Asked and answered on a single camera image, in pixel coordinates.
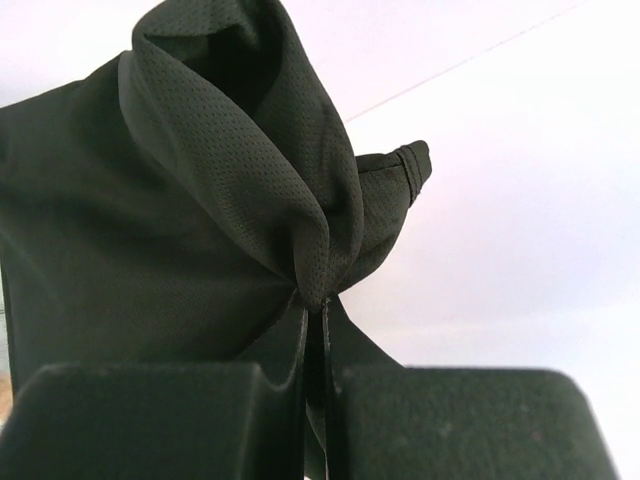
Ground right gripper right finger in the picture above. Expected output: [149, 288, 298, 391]
[322, 299, 617, 479]

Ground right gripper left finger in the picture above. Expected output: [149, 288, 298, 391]
[1, 298, 306, 479]

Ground black t shirt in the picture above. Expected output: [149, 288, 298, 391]
[0, 0, 434, 471]

